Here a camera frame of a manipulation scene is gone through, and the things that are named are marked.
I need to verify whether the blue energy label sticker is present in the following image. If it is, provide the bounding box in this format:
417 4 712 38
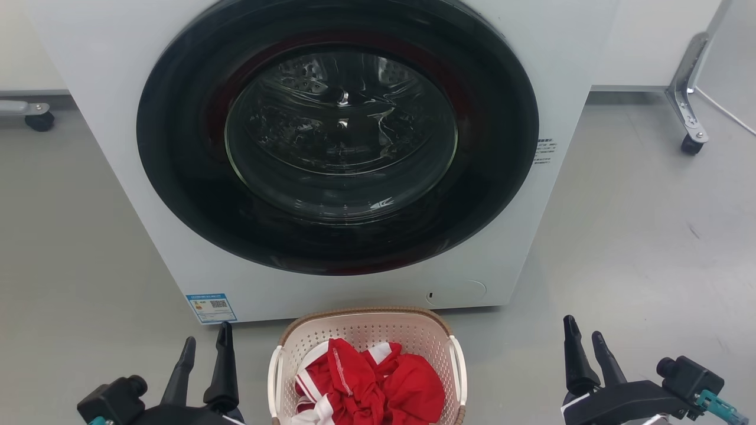
185 293 239 325

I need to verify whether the red and white garment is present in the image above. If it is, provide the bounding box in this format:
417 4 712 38
290 338 447 425

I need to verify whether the beige perforated laundry basket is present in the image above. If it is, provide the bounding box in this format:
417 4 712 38
268 306 469 425

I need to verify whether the thin white cable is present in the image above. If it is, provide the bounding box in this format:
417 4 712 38
694 87 756 134

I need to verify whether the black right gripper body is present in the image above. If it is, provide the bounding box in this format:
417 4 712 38
561 380 690 425

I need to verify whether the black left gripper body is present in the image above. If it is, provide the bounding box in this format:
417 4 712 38
121 402 246 425

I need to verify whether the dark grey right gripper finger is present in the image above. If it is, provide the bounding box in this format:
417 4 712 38
563 315 602 395
592 331 628 388

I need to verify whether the black round washer door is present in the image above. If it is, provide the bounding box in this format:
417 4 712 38
136 0 540 277

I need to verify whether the white front-load washing machine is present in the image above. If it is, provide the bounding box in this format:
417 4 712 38
27 0 621 325

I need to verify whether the small text label sticker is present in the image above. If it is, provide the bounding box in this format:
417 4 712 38
533 138 558 165

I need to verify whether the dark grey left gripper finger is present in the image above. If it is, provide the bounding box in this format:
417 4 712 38
160 336 197 408
203 322 240 413

